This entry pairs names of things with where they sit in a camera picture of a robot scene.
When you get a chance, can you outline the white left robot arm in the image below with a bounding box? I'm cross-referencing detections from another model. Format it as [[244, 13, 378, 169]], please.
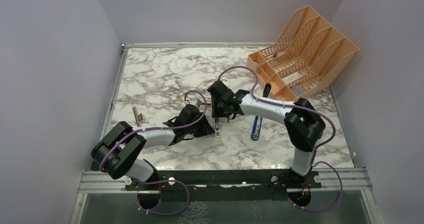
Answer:
[[90, 104, 215, 189]]

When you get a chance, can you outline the metal stapler magazine rail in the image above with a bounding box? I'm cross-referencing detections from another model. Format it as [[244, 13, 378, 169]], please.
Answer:
[[132, 106, 144, 127]]

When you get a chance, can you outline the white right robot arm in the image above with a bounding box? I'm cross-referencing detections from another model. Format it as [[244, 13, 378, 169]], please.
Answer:
[[207, 80, 326, 187]]

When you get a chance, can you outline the peach plastic desk organizer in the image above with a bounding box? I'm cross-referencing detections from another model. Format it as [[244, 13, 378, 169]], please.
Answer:
[[246, 6, 359, 101]]

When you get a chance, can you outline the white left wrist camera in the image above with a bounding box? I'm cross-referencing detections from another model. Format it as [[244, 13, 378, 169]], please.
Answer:
[[192, 99, 203, 108]]

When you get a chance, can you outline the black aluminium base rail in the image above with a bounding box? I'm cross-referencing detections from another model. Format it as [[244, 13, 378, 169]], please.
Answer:
[[78, 168, 373, 202]]

